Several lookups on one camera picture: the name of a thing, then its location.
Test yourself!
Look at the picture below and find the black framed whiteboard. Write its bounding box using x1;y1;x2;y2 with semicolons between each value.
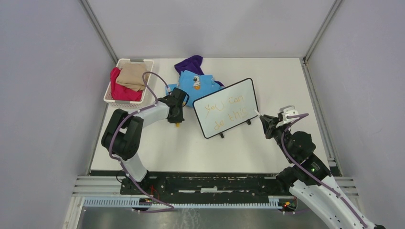
193;78;259;139

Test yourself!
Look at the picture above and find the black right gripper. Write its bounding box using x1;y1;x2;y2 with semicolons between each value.
259;114;295;162

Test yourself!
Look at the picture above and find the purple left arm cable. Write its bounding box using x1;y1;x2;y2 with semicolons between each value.
108;71;175;214

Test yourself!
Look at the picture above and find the purple cloth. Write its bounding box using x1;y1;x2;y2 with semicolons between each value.
174;55;224;90

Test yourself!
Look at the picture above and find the blue patterned cloth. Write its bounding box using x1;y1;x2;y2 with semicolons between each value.
169;70;224;107

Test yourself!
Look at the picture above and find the beige folded cloth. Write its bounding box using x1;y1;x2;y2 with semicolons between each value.
116;62;148;91

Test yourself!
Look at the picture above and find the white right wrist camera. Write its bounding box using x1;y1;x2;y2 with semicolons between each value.
276;105;299;128

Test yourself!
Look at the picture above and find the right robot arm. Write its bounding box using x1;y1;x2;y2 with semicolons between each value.
259;114;384;229

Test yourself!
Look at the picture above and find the white cable duct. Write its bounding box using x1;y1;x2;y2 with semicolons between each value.
83;197;282;209

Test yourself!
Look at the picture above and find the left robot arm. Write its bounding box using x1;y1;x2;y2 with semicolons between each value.
101;88;190;195

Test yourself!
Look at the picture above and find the red cloth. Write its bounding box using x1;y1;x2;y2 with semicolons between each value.
110;67;143;102

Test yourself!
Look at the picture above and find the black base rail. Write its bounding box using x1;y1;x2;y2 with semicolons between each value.
90;170;299;210

